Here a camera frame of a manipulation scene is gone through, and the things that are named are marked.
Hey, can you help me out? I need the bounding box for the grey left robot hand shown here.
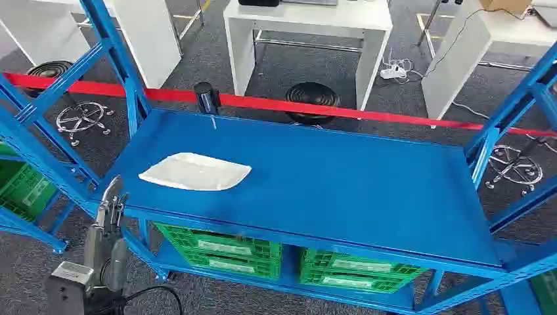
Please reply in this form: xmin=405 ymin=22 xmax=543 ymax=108
xmin=83 ymin=175 xmax=129 ymax=293

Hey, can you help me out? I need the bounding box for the white curved plastic panel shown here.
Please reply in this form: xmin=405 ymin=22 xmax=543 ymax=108
xmin=138 ymin=152 xmax=253 ymax=192

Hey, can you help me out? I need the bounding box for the green plastic crate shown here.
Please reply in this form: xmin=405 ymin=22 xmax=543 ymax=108
xmin=177 ymin=249 xmax=282 ymax=280
xmin=154 ymin=222 xmax=283 ymax=263
xmin=301 ymin=247 xmax=426 ymax=280
xmin=0 ymin=142 xmax=58 ymax=223
xmin=299 ymin=267 xmax=411 ymax=295
xmin=530 ymin=268 xmax=557 ymax=315

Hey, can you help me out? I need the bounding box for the black stool with chrome base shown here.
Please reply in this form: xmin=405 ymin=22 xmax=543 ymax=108
xmin=284 ymin=81 xmax=342 ymax=128
xmin=24 ymin=60 xmax=116 ymax=148
xmin=484 ymin=136 xmax=557 ymax=198

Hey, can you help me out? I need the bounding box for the white table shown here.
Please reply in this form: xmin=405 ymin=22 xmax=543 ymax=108
xmin=223 ymin=0 xmax=394 ymax=112
xmin=420 ymin=0 xmax=557 ymax=128
xmin=0 ymin=0 xmax=206 ymax=91

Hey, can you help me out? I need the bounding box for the red barrier belt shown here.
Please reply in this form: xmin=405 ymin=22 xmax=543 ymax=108
xmin=3 ymin=72 xmax=557 ymax=138

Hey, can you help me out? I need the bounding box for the large blue metal shelf rack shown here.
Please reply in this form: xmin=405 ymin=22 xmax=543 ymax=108
xmin=79 ymin=0 xmax=557 ymax=315

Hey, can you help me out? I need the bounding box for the black case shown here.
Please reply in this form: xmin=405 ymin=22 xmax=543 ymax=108
xmin=238 ymin=0 xmax=282 ymax=8

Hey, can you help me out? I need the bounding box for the white power strip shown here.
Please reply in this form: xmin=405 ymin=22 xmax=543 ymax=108
xmin=379 ymin=64 xmax=408 ymax=81

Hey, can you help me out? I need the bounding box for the metal stand leg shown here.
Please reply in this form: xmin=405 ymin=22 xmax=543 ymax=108
xmin=416 ymin=0 xmax=463 ymax=47

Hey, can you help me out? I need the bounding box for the brown cardboard box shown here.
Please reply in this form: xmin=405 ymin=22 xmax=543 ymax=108
xmin=478 ymin=0 xmax=533 ymax=14

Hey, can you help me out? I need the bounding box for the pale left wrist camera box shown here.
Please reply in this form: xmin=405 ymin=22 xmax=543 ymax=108
xmin=43 ymin=261 xmax=95 ymax=315

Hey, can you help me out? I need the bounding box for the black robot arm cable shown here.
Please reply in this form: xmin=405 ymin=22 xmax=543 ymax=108
xmin=93 ymin=284 xmax=184 ymax=315

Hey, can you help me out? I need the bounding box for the black barrier post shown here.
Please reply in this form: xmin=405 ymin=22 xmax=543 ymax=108
xmin=193 ymin=81 xmax=221 ymax=117

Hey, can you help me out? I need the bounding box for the white cable tangle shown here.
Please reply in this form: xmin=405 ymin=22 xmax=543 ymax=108
xmin=384 ymin=47 xmax=426 ymax=84

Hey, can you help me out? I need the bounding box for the white floor cable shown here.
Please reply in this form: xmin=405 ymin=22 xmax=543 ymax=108
xmin=451 ymin=101 xmax=491 ymax=121

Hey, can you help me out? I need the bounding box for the thin black cable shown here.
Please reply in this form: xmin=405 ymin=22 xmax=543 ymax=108
xmin=422 ymin=6 xmax=528 ymax=79

